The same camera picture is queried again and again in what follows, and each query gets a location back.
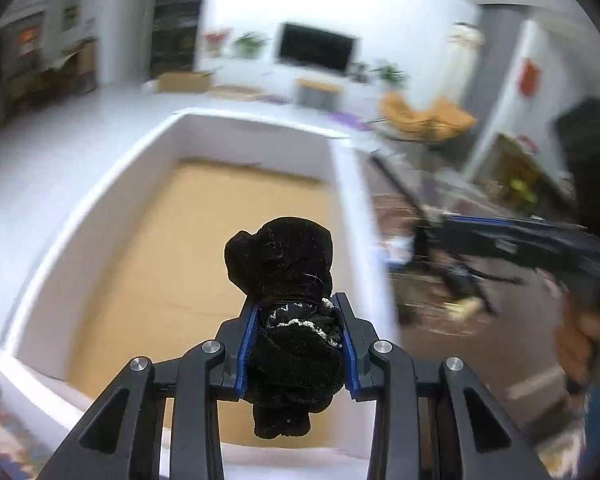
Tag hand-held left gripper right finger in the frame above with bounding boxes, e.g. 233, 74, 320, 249
330, 291, 551, 480

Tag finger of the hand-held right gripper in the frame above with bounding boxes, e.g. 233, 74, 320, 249
422, 214, 583, 258

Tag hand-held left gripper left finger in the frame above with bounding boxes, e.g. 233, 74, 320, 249
39, 302, 261, 480

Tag black fuzzy sock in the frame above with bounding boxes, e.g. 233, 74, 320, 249
224, 216, 346, 438

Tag white storage box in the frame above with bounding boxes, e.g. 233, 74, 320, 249
0, 109, 396, 466

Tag dark wooden desktop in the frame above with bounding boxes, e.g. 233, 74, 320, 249
360, 150, 596, 480

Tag person's right hand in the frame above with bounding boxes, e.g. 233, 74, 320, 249
554, 307, 600, 388

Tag wooden sideboard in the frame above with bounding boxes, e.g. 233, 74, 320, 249
472, 132, 571, 216

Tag orange lounge chair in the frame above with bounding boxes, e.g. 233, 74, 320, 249
379, 91, 478, 143

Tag purple floor mat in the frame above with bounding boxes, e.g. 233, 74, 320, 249
327, 112, 373, 132

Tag white standing air conditioner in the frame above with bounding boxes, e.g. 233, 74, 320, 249
447, 22, 483, 106

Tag large green potted plant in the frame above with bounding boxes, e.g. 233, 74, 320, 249
372, 62, 408, 88

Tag small wooden bench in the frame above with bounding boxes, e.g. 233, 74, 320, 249
295, 77, 342, 110

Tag person's blue trousers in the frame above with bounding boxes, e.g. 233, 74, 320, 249
577, 385, 600, 476

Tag black television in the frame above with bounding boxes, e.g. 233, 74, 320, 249
275, 21, 357, 73

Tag colourful patterned cloth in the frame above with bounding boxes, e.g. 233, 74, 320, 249
0, 375, 51, 480

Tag white television console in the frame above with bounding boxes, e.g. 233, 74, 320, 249
195, 55, 381, 111

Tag brown cardboard box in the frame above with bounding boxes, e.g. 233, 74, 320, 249
156, 70, 213, 94

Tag leafy green potted plant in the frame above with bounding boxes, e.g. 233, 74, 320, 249
232, 32, 271, 60

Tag red flower vase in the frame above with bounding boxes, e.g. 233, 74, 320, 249
202, 29, 229, 58

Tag dark glass cabinet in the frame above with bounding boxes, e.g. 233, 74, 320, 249
150, 0, 208, 78

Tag red wall decoration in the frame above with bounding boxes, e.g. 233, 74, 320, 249
520, 57, 541, 96

